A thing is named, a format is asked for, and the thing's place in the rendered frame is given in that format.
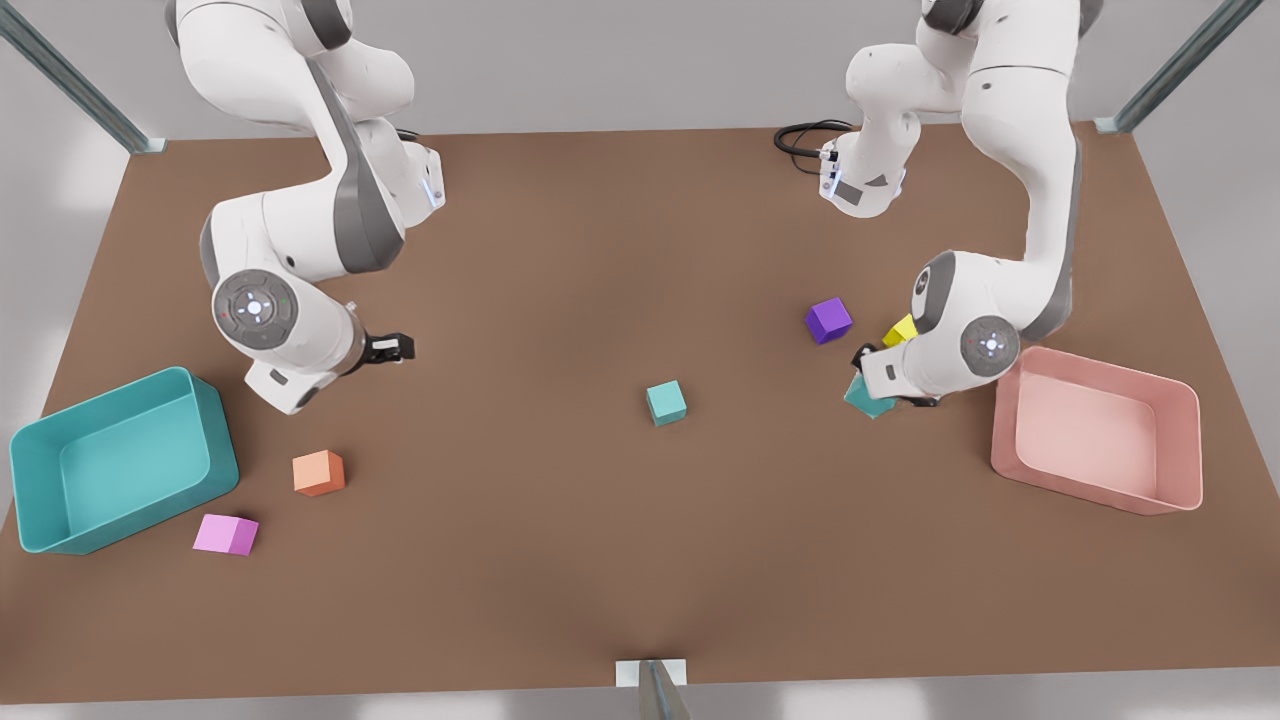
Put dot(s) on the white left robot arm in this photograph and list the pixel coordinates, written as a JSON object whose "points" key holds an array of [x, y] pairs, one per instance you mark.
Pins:
{"points": [[1040, 180]]}

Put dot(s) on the teal cube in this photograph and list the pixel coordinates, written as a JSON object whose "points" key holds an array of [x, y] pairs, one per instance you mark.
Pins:
{"points": [[666, 402], [866, 400]]}

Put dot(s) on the teal plastic bin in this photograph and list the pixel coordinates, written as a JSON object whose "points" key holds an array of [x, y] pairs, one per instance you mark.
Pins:
{"points": [[120, 465]]}

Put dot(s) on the orange cube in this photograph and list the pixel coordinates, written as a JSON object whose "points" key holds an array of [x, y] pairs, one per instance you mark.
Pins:
{"points": [[317, 472]]}

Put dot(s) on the silver frame post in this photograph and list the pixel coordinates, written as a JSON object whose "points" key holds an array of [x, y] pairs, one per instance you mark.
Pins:
{"points": [[655, 690], [70, 80], [1175, 65]]}

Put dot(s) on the pink cube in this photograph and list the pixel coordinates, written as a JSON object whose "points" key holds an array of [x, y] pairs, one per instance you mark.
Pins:
{"points": [[224, 534]]}

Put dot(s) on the pink plastic bin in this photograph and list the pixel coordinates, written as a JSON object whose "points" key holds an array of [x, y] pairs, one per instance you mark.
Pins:
{"points": [[1090, 430]]}

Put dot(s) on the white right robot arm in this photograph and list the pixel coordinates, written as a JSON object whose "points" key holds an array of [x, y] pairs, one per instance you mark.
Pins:
{"points": [[300, 235]]}

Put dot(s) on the purple cube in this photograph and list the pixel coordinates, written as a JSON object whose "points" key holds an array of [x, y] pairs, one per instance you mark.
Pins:
{"points": [[828, 321]]}

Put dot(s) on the yellow cube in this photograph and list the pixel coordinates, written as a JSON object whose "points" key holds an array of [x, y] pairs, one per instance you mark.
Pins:
{"points": [[900, 332]]}

